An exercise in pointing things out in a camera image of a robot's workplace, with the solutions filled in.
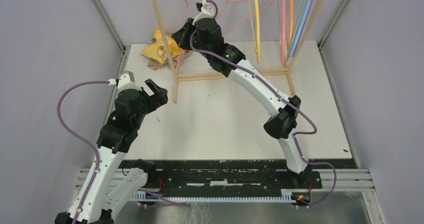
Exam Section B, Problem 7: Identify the yellow hanger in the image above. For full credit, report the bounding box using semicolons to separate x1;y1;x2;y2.
248;0;261;63

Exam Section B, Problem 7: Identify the orange hanger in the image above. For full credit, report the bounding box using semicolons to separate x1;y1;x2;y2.
287;0;295;48

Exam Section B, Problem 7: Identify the green hanger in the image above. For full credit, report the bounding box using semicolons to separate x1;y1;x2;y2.
288;0;308;57

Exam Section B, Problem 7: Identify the purple hanger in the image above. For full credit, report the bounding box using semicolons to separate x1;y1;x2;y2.
292;0;317;57

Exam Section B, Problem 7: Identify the blue hanger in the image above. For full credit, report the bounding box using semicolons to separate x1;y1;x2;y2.
287;0;314;58

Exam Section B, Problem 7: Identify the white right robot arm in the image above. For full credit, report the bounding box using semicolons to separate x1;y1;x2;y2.
171;18;309;188

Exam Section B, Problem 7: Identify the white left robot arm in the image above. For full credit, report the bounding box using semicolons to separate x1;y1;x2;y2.
54;76;168;223

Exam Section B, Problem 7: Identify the yellow printed cloth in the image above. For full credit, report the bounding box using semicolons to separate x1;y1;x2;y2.
141;29;182;66

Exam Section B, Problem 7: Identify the beige cloth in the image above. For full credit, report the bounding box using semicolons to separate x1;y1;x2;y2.
147;50;193;72

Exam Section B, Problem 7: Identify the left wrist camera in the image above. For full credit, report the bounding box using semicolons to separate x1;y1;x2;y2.
108;71;139;92

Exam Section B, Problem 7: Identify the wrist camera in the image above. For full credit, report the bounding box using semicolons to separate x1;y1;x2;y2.
108;71;139;92
192;0;218;26

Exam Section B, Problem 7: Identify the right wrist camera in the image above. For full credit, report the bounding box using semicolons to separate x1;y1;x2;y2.
192;0;218;26

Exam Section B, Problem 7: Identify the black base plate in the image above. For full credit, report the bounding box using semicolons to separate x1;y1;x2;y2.
143;159;323;197

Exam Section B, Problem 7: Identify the wooden hanger rack frame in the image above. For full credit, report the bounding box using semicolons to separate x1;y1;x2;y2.
146;0;333;104

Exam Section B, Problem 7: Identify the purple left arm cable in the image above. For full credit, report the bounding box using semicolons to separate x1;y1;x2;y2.
56;80;188;224

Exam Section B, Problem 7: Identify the white cable duct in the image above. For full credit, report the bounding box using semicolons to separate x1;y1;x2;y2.
129;191;296;203

